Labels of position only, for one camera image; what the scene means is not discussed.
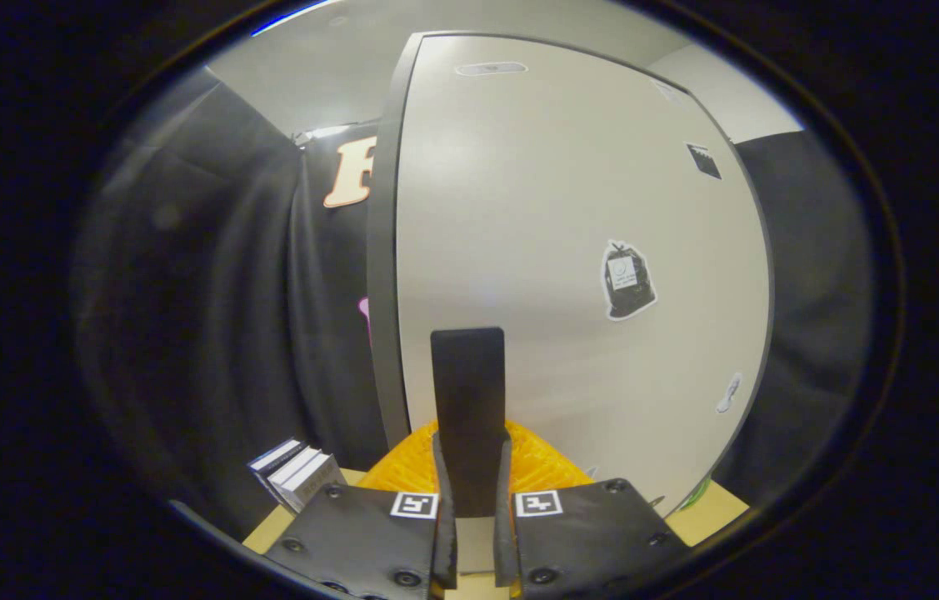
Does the blue spine book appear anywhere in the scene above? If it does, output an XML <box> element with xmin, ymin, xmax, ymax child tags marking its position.
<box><xmin>248</xmin><ymin>439</ymin><xmax>307</xmax><ymax>494</ymax></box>

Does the grey cover book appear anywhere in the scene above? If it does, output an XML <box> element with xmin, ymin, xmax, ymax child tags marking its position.
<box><xmin>269</xmin><ymin>447</ymin><xmax>347</xmax><ymax>513</ymax></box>

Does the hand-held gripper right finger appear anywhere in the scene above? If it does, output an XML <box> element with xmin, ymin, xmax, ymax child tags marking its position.
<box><xmin>468</xmin><ymin>327</ymin><xmax>691</xmax><ymax>600</ymax></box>

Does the grey shoe cabinet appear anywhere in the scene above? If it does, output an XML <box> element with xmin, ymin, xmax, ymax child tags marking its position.
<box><xmin>365</xmin><ymin>32</ymin><xmax>437</xmax><ymax>476</ymax></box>

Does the white shoe cabinet door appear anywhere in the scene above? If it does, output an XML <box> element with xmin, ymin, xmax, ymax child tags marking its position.
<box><xmin>396</xmin><ymin>35</ymin><xmax>773</xmax><ymax>519</ymax></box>

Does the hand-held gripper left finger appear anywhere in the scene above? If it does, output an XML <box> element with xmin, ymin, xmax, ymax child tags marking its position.
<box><xmin>263</xmin><ymin>327</ymin><xmax>470</xmax><ymax>600</ymax></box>

